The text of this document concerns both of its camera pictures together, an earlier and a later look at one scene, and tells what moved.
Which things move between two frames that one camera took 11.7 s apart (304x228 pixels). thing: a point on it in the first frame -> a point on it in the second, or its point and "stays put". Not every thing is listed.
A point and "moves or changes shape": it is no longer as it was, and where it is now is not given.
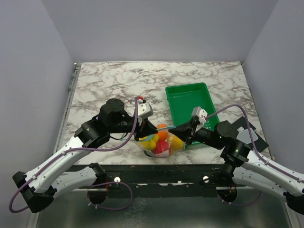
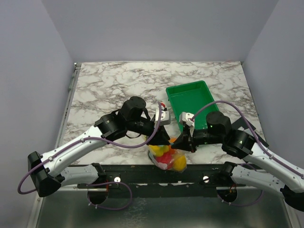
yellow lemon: x=176 y=144 moves or changes shape
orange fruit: x=162 y=135 moves or changes shape
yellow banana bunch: x=149 y=142 moves or changes shape
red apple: x=161 y=146 -> x=166 y=158
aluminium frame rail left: x=67 y=107 stays put
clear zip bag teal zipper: x=162 y=144 moves or changes shape
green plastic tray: x=182 y=99 stays put
